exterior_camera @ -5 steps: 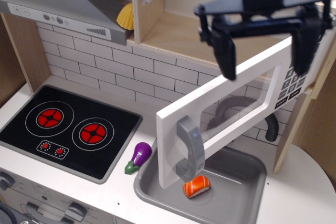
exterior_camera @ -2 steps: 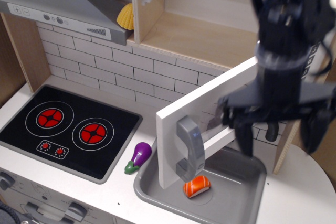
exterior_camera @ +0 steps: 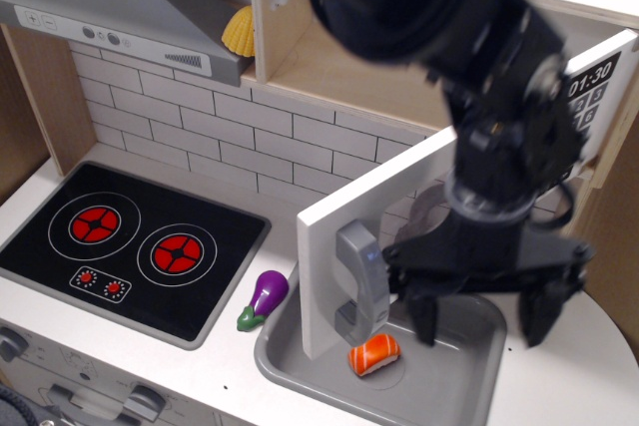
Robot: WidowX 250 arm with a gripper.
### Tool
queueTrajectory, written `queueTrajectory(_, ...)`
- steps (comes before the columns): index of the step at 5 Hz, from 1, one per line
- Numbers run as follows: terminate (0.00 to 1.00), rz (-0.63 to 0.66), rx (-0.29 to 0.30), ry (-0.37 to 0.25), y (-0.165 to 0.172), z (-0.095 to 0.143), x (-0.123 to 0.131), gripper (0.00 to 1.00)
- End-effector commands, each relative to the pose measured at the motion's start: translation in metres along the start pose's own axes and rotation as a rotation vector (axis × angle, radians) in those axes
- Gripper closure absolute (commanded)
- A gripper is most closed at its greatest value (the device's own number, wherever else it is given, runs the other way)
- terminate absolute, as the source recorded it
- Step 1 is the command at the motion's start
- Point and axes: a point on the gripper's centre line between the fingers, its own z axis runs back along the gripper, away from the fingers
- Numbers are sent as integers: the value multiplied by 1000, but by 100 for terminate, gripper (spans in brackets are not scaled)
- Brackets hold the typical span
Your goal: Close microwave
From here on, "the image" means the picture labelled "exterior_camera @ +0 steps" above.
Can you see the grey left oven knob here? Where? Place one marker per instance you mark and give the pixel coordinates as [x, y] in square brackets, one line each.
[13, 345]

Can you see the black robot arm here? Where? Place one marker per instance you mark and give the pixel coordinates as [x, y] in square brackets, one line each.
[501, 67]

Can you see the grey toy sink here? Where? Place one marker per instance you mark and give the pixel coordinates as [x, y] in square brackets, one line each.
[450, 383]

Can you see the white toy microwave door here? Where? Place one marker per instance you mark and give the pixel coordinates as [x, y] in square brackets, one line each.
[344, 292]

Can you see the wooden microwave cabinet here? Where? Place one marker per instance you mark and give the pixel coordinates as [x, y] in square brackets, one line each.
[297, 58]

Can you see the orange salmon sushi toy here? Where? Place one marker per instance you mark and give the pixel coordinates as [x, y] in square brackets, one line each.
[377, 352]

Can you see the black toy stovetop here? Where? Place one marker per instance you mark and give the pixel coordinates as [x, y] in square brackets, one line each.
[152, 258]

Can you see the dark grey toy faucet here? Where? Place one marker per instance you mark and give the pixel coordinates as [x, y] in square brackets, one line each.
[429, 210]

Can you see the yellow toy shell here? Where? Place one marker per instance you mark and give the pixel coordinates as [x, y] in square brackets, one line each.
[238, 36]

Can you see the grey right oven knob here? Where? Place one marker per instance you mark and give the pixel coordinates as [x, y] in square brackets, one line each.
[145, 402]

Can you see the purple toy eggplant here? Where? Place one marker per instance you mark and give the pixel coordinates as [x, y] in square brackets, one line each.
[271, 290]

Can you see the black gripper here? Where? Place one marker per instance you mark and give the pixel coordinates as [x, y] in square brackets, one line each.
[462, 256]

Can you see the grey oven knob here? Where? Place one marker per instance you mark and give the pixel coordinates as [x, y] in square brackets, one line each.
[145, 402]
[13, 345]

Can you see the grey range hood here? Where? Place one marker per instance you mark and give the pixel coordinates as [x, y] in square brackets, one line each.
[184, 35]

